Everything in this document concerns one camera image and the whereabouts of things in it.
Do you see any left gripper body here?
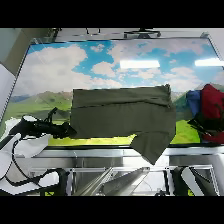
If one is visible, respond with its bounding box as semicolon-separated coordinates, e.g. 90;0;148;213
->
49;121;78;140

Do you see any olive green garment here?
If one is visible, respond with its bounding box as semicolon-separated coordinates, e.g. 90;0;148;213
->
69;83;177;166

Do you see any blue garment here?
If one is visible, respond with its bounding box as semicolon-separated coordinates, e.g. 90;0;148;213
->
185;89;203;118

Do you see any black garment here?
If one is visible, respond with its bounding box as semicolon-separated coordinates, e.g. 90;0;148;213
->
187;111;224;138

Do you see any red garment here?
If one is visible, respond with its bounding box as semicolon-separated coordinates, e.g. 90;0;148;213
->
199;83;224;145

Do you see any silver frame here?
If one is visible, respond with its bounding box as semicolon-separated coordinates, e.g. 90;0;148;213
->
27;145;224;197

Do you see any black cable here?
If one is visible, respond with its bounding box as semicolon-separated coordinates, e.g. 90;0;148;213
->
4;139;44;187

